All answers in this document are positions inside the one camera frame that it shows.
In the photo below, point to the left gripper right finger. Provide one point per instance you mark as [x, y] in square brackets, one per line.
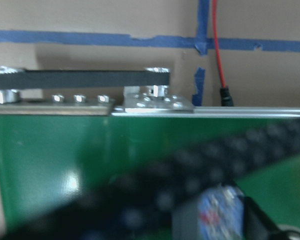
[257, 225]

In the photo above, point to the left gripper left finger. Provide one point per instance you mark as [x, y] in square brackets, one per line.
[121, 178]

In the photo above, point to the green push button switch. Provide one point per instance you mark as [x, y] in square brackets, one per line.
[216, 214]

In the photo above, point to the green conveyor belt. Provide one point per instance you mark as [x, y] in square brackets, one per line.
[119, 93]

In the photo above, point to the black barrel plug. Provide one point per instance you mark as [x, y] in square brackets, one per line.
[226, 98]

